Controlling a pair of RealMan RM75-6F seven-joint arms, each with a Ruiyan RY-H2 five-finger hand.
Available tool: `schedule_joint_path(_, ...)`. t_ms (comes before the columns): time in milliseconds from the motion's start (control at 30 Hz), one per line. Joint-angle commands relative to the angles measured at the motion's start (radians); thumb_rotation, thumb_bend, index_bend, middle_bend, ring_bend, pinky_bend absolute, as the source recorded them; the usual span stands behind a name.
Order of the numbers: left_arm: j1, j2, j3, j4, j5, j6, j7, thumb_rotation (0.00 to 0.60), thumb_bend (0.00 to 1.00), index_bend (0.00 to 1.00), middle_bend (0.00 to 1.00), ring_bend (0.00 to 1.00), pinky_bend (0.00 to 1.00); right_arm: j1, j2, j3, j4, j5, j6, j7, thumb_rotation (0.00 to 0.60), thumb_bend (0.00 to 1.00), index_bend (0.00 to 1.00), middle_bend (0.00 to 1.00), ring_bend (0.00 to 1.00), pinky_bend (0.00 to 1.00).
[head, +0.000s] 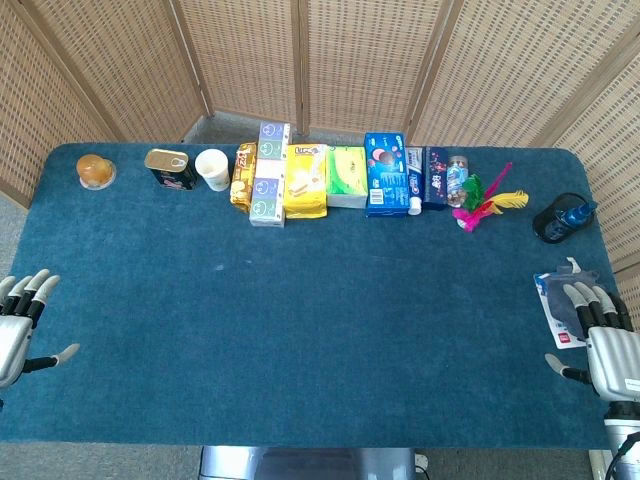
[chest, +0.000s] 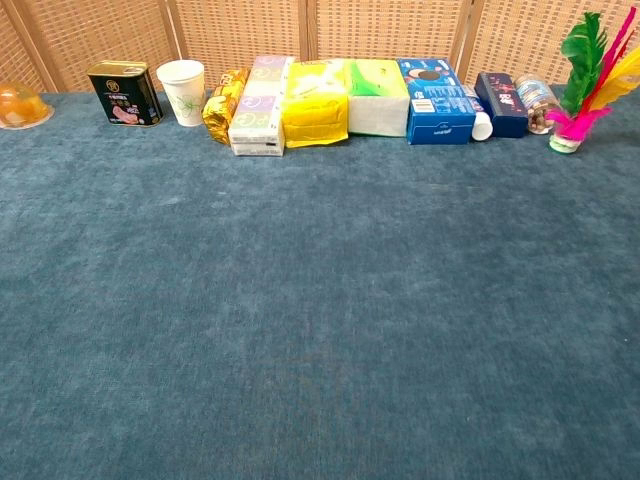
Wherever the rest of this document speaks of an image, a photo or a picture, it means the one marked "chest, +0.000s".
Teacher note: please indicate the small white bottle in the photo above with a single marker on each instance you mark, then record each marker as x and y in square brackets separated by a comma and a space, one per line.
[481, 125]

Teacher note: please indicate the colourful feather shuttlecock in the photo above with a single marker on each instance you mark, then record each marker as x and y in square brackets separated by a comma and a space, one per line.
[582, 75]

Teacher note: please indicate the purple green tissue pack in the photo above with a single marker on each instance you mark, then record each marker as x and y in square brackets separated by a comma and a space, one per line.
[257, 110]

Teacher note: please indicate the green white tissue pack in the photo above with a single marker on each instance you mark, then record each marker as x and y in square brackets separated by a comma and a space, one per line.
[377, 102]

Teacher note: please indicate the blue table cloth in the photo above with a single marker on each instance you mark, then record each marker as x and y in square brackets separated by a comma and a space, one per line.
[320, 300]

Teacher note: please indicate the black luncheon meat tin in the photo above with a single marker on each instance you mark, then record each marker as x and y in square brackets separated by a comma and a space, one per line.
[125, 95]

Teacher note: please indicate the blue cookie box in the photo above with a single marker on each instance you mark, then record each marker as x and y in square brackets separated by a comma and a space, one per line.
[437, 102]

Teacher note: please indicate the orange fruit jelly cup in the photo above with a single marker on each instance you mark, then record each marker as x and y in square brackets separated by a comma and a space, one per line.
[22, 106]

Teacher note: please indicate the white paper cup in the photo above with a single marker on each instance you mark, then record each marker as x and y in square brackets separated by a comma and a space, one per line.
[183, 95]

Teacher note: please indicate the dark blue small box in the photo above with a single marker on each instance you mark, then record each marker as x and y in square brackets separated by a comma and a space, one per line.
[501, 102]

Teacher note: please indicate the woven wooden folding screen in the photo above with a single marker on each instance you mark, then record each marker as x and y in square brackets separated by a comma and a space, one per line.
[320, 35]

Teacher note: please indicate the gold foil snack pack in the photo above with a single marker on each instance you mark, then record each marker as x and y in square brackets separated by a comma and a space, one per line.
[222, 107]

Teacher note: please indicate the yellow tissue pack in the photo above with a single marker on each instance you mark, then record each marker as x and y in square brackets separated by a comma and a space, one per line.
[315, 105]

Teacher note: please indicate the clear jar with nuts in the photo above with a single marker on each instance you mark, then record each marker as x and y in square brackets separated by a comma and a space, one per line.
[537, 102]

